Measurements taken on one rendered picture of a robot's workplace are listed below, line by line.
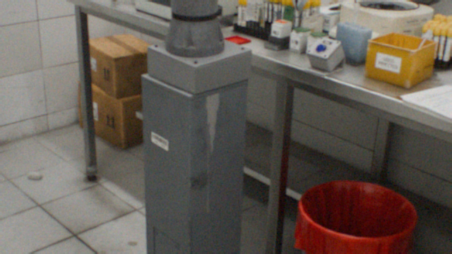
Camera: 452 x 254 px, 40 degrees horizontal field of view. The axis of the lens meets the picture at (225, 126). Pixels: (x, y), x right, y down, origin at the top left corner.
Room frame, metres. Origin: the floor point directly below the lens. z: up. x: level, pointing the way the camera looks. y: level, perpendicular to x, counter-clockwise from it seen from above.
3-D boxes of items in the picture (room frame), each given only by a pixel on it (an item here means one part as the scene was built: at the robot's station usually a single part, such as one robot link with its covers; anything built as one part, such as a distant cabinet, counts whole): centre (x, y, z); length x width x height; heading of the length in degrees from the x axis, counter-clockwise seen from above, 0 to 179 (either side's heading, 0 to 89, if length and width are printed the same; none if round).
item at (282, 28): (1.82, -0.16, 0.92); 0.05 x 0.04 x 0.06; 134
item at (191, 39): (1.52, 0.09, 1.00); 0.15 x 0.15 x 0.10
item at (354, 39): (1.71, -0.35, 0.92); 0.10 x 0.07 x 0.10; 35
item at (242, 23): (1.96, -0.10, 0.93); 0.17 x 0.09 x 0.11; 44
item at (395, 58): (1.56, -0.45, 0.93); 0.13 x 0.13 x 0.10; 48
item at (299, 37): (1.78, -0.21, 0.91); 0.05 x 0.04 x 0.07; 133
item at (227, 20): (2.03, 0.08, 0.92); 0.21 x 0.07 x 0.05; 43
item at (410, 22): (1.92, -0.48, 0.94); 0.30 x 0.24 x 0.12; 124
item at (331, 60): (1.62, -0.28, 0.92); 0.13 x 0.07 x 0.08; 133
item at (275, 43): (1.82, -0.16, 0.89); 0.09 x 0.05 x 0.04; 134
